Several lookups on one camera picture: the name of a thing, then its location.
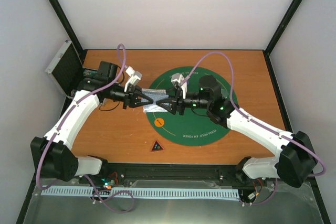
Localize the left black frame post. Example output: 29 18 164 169
48 0 83 54

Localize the light blue cable duct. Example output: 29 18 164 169
41 186 239 201

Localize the blue playing card deck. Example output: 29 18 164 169
142 89 169 113

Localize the far poker chip stack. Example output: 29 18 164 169
83 69 97 78

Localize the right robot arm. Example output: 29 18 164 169
156 75 318 188

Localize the right black frame post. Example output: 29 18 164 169
264 0 320 54

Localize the black frame post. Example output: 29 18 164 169
264 0 320 54
48 0 83 54

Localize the aluminium poker chip case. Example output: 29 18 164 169
45 40 97 105

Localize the orange small blind button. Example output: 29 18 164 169
154 118 165 127

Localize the round green poker mat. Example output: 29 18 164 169
146 66 230 146

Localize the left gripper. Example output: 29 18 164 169
106 83 154 110

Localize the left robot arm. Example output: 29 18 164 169
30 61 153 184

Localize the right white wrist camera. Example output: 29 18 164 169
171 73 187 94

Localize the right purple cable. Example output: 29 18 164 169
183 51 328 207

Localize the red black triangular all-in marker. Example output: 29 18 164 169
150 140 165 152

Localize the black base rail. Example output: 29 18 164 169
34 163 314 188

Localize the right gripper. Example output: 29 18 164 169
156 87 210 115

